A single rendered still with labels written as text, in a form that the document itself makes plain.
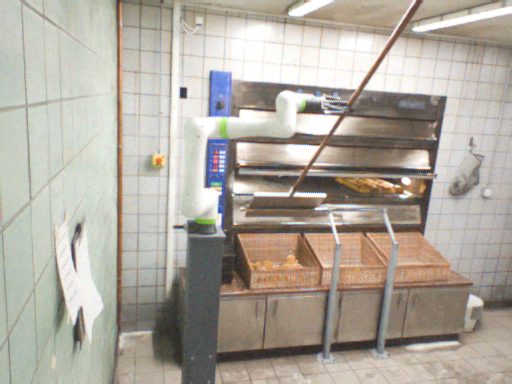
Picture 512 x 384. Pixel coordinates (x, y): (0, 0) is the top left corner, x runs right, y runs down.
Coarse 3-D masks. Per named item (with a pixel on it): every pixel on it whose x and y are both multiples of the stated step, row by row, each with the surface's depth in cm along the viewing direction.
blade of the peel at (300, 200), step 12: (264, 192) 308; (252, 204) 317; (264, 204) 320; (276, 204) 322; (288, 204) 324; (300, 204) 327; (312, 204) 329; (252, 216) 336; (264, 216) 339; (276, 216) 341; (288, 216) 344; (300, 216) 347
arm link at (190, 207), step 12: (192, 120) 217; (204, 120) 221; (192, 132) 215; (204, 132) 218; (192, 144) 218; (204, 144) 221; (192, 156) 219; (204, 156) 224; (192, 168) 221; (192, 180) 222; (192, 192) 223; (180, 204) 227; (192, 204) 224; (204, 204) 230; (192, 216) 227
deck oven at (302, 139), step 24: (336, 144) 366; (360, 144) 371; (384, 144) 377; (408, 144) 383; (432, 144) 389; (240, 168) 358; (264, 168) 363; (288, 168) 359; (312, 168) 375; (336, 168) 371; (360, 168) 376; (384, 168) 382; (432, 168) 395
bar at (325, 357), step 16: (240, 208) 317; (256, 208) 320; (272, 208) 324; (288, 208) 327; (304, 208) 331; (320, 208) 334; (336, 208) 338; (352, 208) 341; (368, 208) 345; (384, 208) 349; (336, 240) 323; (336, 256) 321; (336, 272) 324; (336, 288) 327; (384, 304) 344; (384, 320) 345; (384, 336) 349; (320, 352) 347; (384, 352) 355
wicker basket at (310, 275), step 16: (240, 240) 350; (256, 240) 362; (272, 240) 366; (288, 240) 370; (240, 256) 348; (256, 256) 361; (272, 256) 365; (304, 256) 359; (240, 272) 347; (256, 272) 318; (272, 272) 322; (288, 272) 326; (304, 272) 330; (256, 288) 321
